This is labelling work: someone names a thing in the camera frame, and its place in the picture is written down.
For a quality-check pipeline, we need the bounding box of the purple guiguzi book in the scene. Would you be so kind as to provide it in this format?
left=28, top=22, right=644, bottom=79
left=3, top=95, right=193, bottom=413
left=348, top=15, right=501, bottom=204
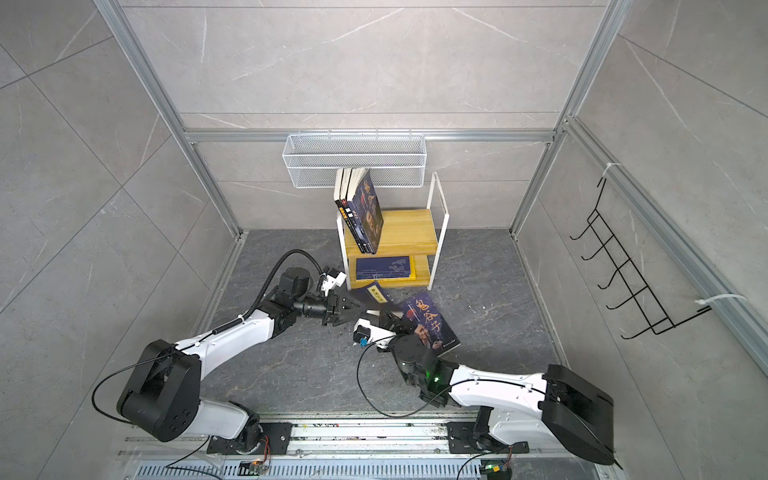
left=399, top=291, right=460, bottom=356
left=352, top=168, right=384, bottom=254

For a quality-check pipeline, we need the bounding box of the black wolf book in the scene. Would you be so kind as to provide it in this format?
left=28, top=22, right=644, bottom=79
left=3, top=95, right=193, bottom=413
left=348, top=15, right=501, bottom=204
left=342, top=168, right=370, bottom=254

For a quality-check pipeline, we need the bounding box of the yellow book on shelf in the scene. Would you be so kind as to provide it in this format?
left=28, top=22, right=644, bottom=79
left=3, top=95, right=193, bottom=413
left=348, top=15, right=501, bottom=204
left=355, top=256, right=418, bottom=284

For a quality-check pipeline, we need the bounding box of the white wire mesh basket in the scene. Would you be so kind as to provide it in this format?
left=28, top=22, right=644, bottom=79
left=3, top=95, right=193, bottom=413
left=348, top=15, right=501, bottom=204
left=282, top=133, right=427, bottom=189

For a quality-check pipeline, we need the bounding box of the purple Guiguzi book front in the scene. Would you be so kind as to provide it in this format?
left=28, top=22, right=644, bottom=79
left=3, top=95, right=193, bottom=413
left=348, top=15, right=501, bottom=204
left=352, top=168, right=384, bottom=254

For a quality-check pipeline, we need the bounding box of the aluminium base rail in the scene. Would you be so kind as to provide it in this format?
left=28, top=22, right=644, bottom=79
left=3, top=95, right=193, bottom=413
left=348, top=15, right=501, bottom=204
left=107, top=413, right=625, bottom=479

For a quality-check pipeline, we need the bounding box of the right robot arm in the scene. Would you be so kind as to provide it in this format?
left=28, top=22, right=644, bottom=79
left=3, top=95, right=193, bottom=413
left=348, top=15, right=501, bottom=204
left=355, top=316, right=616, bottom=465

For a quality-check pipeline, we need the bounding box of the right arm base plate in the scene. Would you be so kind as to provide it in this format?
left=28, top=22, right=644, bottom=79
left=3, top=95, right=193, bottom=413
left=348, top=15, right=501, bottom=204
left=446, top=422, right=530, bottom=455

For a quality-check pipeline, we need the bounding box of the navy book Mengxi label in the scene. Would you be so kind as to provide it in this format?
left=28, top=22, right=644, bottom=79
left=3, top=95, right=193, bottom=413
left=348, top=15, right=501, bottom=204
left=356, top=281, right=399, bottom=311

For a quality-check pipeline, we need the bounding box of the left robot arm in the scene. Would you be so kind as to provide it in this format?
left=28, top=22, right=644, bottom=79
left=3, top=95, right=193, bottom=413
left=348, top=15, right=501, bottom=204
left=116, top=267, right=365, bottom=453

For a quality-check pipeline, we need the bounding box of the black wire hook rack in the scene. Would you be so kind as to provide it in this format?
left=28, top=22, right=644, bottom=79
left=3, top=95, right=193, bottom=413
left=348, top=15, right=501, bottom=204
left=569, top=178, right=713, bottom=341

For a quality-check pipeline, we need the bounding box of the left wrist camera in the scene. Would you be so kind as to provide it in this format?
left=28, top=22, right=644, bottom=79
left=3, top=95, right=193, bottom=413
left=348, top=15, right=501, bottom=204
left=320, top=268, right=347, bottom=296

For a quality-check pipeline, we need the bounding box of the navy book yellow label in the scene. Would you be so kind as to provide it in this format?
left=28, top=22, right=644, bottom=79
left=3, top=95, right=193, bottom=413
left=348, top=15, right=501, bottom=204
left=355, top=256, right=413, bottom=282

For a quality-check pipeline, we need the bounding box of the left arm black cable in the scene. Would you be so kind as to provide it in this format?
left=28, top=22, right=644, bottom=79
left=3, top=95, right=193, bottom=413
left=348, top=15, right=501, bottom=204
left=91, top=248, right=325, bottom=426

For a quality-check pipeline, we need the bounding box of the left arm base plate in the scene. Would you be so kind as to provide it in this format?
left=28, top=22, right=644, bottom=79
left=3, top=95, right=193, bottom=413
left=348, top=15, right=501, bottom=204
left=206, top=422, right=293, bottom=455

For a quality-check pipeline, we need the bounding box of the white wooden two-tier shelf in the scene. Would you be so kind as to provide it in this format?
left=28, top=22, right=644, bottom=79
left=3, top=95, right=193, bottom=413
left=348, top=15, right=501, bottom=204
left=336, top=172, right=450, bottom=290

